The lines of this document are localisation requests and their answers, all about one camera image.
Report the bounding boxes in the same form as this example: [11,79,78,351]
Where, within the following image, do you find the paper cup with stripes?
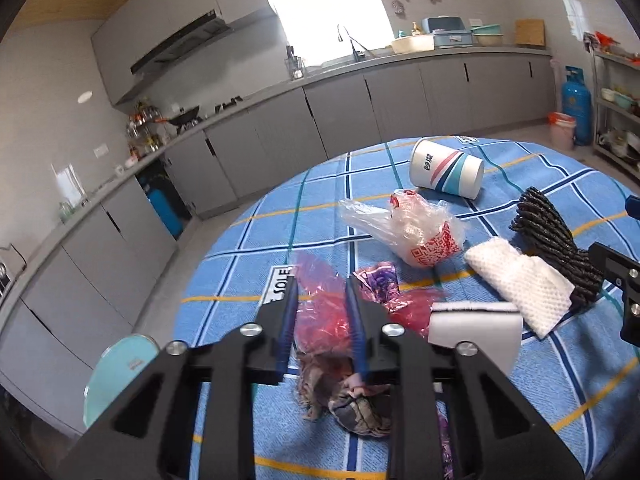
[409,139,484,200]

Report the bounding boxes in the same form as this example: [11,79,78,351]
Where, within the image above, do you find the metal storage shelf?
[584,32,639,181]

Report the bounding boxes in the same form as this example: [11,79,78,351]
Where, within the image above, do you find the blue dish rack box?
[421,16,473,49]

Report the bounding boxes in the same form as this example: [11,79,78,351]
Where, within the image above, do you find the blue gas cylinder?
[561,66,593,145]

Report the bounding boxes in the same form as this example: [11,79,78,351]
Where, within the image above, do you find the white sponge block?
[427,300,525,380]

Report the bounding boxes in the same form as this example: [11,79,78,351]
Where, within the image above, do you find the grey lower kitchen cabinets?
[1,47,554,434]

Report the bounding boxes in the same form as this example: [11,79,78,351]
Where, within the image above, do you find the spice rack with bottles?
[126,101,164,159]

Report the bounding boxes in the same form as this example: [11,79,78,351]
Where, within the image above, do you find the white foam net sleeve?
[464,236,575,339]

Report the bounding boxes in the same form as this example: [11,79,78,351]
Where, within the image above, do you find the patterned cloth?
[296,351,393,438]

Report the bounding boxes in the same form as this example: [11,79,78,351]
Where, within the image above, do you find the purple snack wrapper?
[354,261,400,307]

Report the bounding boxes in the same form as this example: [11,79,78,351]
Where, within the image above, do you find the utensil holder glass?
[284,44,306,80]

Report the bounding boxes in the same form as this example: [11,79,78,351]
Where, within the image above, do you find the grey kitchen cabinets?
[1,47,554,434]
[92,0,273,106]

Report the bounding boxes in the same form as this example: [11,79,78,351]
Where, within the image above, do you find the clear red printed plastic bag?
[338,188,466,269]

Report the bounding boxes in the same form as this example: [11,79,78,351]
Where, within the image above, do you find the black wok pan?
[155,106,200,128]

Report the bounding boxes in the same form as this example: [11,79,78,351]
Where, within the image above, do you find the black range hood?
[130,11,231,75]

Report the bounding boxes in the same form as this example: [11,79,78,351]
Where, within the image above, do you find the blue plaid tablecloth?
[174,136,639,479]

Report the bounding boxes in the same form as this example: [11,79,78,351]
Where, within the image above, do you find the cream plastic basin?
[392,34,435,54]

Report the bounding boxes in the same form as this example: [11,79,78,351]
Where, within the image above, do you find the gas stove burner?
[215,96,243,115]

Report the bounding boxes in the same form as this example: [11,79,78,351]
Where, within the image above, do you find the grey upper kitchen cabinets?
[92,0,273,106]

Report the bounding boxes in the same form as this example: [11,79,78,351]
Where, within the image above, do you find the teal enamel basin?
[82,334,160,428]

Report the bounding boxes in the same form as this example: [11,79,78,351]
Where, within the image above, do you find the wooden cutting board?
[514,18,546,48]

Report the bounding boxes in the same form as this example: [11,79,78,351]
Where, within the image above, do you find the blue water filter tank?
[148,188,183,238]

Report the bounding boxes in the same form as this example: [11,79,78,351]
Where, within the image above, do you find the kitchen sink faucet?
[336,25,376,63]

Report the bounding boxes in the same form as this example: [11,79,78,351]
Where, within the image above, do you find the pink trash bin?
[548,112,576,151]

